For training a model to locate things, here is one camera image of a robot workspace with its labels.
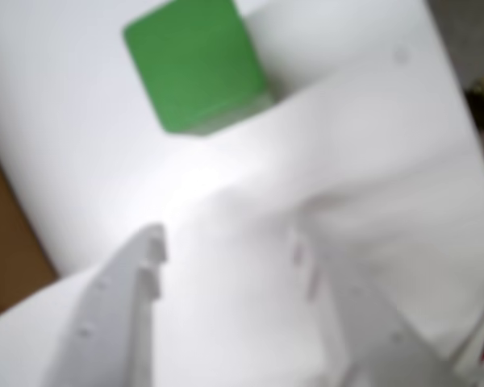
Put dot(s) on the green cube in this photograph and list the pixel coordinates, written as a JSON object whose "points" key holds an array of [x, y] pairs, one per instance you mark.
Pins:
{"points": [[193, 60]]}

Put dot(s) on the dark controller board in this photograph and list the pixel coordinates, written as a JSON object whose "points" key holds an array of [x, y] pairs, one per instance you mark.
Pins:
{"points": [[482, 117]]}

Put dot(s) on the brown cardboard box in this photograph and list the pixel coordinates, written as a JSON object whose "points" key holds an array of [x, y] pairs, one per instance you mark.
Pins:
{"points": [[4, 225]]}

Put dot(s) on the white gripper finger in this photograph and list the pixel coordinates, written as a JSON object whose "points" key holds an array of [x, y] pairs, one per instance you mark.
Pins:
{"points": [[105, 330], [359, 346]]}

